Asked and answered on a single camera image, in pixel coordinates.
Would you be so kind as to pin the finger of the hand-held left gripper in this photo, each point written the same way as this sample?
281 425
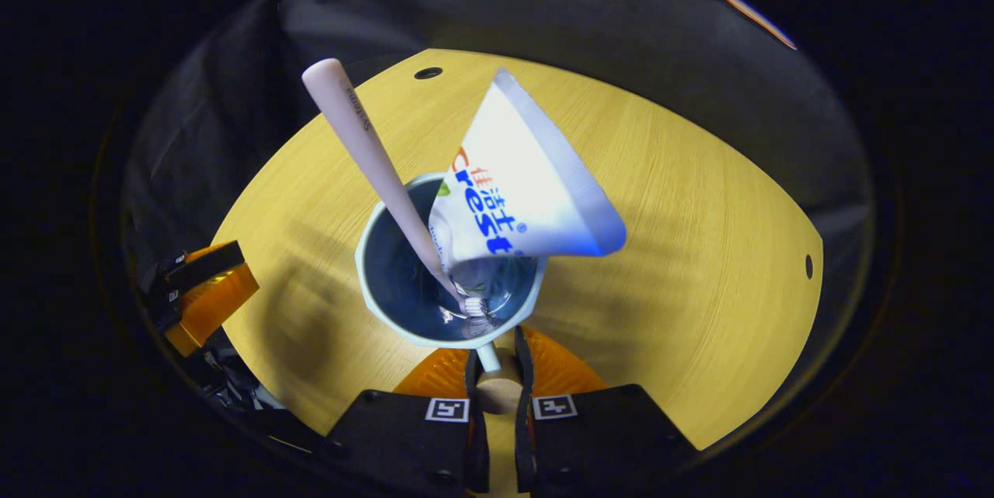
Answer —
210 304

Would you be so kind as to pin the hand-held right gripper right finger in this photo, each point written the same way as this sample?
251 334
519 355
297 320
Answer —
525 451

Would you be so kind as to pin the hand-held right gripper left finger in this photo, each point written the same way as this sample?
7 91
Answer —
477 451

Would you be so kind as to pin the pale pink toothbrush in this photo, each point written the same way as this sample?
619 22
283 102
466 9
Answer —
365 141

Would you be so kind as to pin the white toothpaste tube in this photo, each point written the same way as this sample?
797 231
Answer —
528 187

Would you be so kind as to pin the yellow wooden desktop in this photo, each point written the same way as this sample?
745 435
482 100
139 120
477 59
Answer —
683 249

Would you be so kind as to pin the black backdrop cloth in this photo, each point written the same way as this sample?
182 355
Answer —
582 16

